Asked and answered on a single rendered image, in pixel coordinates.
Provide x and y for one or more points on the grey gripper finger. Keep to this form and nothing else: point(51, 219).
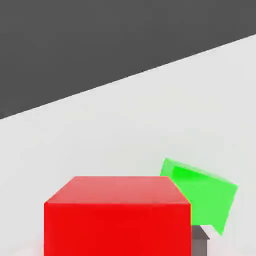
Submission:
point(198, 243)

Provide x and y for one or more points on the small red cube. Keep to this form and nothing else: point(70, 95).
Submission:
point(117, 226)

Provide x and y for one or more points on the small green cube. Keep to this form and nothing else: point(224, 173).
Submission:
point(208, 200)

